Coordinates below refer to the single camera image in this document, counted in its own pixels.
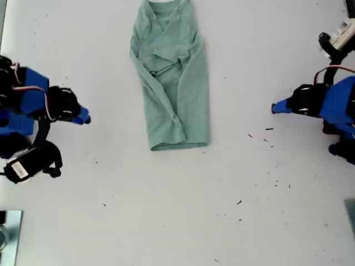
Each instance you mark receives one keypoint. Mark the green t-shirt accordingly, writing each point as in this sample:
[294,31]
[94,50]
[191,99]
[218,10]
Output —
[188,97]

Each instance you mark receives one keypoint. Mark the black clamp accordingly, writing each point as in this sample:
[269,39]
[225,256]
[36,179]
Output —
[2,217]

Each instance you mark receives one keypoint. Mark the black camera stalk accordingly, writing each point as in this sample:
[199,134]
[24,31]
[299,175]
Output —
[331,73]
[41,134]

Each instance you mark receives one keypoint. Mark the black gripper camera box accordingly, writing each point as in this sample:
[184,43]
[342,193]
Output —
[25,166]

